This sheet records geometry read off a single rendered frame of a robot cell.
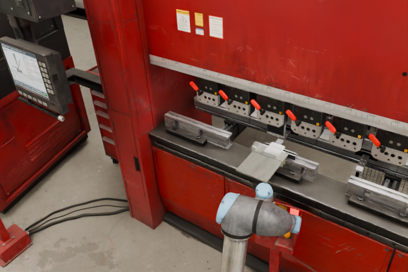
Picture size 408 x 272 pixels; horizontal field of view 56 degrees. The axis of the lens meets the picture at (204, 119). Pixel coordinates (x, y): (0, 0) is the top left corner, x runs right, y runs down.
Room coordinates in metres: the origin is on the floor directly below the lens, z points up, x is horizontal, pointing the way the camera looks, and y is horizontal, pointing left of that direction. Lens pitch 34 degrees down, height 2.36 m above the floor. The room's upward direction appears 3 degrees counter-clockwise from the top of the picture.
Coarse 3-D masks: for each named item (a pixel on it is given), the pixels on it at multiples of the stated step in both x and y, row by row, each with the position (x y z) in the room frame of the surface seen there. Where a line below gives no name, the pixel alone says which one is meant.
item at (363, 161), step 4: (364, 140) 1.67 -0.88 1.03; (364, 144) 1.64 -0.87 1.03; (368, 144) 1.63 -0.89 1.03; (372, 144) 1.63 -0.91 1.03; (364, 148) 1.60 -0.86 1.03; (368, 148) 1.60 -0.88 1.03; (356, 152) 1.61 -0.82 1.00; (360, 152) 1.60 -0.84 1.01; (364, 152) 1.59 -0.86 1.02; (368, 152) 1.58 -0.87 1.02; (364, 156) 1.57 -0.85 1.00; (368, 156) 1.57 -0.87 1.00; (372, 156) 1.56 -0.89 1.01; (360, 160) 1.54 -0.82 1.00; (364, 160) 1.54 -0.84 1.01; (376, 160) 1.55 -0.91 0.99; (360, 164) 1.51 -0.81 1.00; (364, 164) 1.51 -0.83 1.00; (356, 168) 1.48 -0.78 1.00; (360, 168) 1.48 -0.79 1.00; (360, 172) 1.45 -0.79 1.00
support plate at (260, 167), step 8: (256, 152) 1.66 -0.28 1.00; (248, 160) 1.60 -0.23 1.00; (256, 160) 1.60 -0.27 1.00; (264, 160) 1.59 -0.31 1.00; (272, 160) 1.59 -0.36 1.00; (280, 160) 1.58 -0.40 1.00; (240, 168) 1.54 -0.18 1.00; (248, 168) 1.53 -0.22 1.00; (256, 168) 1.53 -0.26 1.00; (264, 168) 1.53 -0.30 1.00; (272, 168) 1.52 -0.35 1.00; (256, 176) 1.47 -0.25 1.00; (264, 176) 1.47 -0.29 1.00
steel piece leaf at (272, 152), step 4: (268, 148) 1.69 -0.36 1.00; (272, 148) 1.69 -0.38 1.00; (276, 148) 1.69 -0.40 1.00; (264, 152) 1.64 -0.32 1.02; (268, 152) 1.65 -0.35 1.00; (272, 152) 1.65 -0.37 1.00; (276, 152) 1.65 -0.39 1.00; (280, 152) 1.65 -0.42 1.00; (268, 156) 1.62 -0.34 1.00; (272, 156) 1.61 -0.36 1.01; (276, 156) 1.62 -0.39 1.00
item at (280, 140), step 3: (288, 117) 1.94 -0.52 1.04; (288, 120) 1.91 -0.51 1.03; (288, 123) 1.88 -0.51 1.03; (288, 126) 1.86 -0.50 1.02; (285, 129) 1.86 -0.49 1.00; (288, 129) 1.85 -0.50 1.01; (285, 132) 1.83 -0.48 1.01; (288, 132) 1.83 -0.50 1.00; (291, 132) 1.84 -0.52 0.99; (285, 135) 1.80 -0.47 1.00; (279, 138) 1.77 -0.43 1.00; (282, 138) 1.77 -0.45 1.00; (285, 138) 1.78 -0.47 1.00; (276, 141) 1.75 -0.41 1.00; (279, 141) 1.74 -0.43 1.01; (282, 141) 1.74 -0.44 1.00
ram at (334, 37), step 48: (144, 0) 2.16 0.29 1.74; (192, 0) 1.96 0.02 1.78; (240, 0) 1.79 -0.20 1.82; (288, 0) 1.65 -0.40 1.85; (336, 0) 1.53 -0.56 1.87; (384, 0) 1.42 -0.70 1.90; (192, 48) 1.97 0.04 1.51; (240, 48) 1.79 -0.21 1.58; (288, 48) 1.64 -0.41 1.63; (336, 48) 1.51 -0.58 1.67; (384, 48) 1.40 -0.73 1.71; (336, 96) 1.49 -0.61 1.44; (384, 96) 1.37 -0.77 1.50
